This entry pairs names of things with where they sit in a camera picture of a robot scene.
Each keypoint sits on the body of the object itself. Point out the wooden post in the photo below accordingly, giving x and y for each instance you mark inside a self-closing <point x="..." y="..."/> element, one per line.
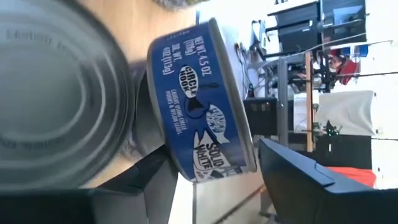
<point x="309" y="102"/>

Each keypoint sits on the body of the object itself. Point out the black cloth partition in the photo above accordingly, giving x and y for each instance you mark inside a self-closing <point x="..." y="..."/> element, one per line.
<point x="348" y="152"/>

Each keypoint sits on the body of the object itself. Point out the grey metal post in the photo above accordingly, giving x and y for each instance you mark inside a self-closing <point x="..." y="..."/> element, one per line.
<point x="283" y="102"/>

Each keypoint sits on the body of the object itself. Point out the black cabinet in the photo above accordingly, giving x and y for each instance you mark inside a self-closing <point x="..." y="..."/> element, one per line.
<point x="261" y="116"/>

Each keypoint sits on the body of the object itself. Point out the orange cloth partition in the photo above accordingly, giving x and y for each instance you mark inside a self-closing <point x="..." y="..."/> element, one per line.
<point x="357" y="175"/>

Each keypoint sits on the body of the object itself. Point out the black background desk unit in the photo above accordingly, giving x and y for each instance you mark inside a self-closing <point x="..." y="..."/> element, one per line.
<point x="298" y="34"/>

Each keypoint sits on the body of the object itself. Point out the white cloth partition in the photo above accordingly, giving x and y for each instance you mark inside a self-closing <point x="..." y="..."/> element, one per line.
<point x="345" y="112"/>

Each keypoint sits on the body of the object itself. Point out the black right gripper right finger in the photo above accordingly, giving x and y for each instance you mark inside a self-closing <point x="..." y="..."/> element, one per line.
<point x="326" y="205"/>

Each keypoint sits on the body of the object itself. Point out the silver embossed lid seafood can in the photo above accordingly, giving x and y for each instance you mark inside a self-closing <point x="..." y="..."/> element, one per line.
<point x="62" y="93"/>

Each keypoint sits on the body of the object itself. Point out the person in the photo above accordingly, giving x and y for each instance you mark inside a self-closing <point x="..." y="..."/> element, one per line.
<point x="346" y="71"/>

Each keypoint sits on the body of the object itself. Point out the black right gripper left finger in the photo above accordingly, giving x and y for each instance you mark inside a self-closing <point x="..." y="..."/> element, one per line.
<point x="93" y="207"/>

